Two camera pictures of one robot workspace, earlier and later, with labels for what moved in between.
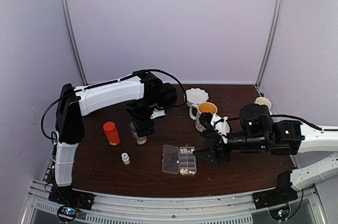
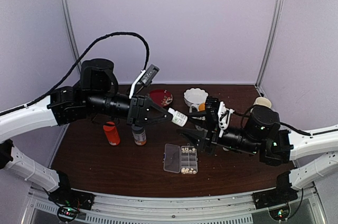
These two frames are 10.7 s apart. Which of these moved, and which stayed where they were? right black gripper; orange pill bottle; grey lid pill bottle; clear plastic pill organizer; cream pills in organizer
Moved: right black gripper
Stayed: cream pills in organizer; orange pill bottle; grey lid pill bottle; clear plastic pill organizer
